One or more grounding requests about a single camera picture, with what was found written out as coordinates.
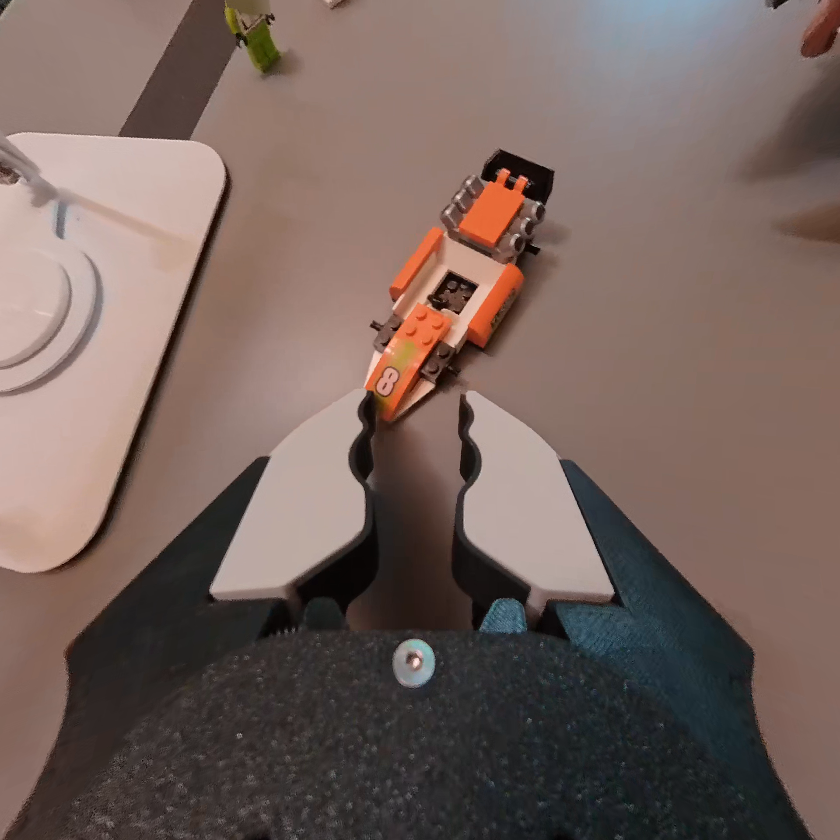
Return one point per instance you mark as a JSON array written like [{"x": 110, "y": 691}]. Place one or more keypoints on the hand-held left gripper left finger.
[{"x": 295, "y": 519}]

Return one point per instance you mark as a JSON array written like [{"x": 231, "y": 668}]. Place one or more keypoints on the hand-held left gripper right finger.
[{"x": 538, "y": 519}]

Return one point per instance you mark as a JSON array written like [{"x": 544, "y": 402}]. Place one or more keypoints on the orange lego plate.
[{"x": 492, "y": 210}]

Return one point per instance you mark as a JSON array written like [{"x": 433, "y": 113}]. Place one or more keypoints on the green minifigure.
[{"x": 256, "y": 33}]

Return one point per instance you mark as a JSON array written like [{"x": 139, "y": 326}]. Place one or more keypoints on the black lego frame piece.
[{"x": 519, "y": 171}]

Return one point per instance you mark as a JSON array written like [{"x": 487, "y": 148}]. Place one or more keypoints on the white book stand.
[{"x": 79, "y": 355}]

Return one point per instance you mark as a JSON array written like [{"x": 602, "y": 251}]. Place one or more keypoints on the orange printed lego piece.
[{"x": 398, "y": 368}]

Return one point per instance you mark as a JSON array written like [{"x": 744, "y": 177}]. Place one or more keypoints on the orange white lego car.
[{"x": 460, "y": 276}]

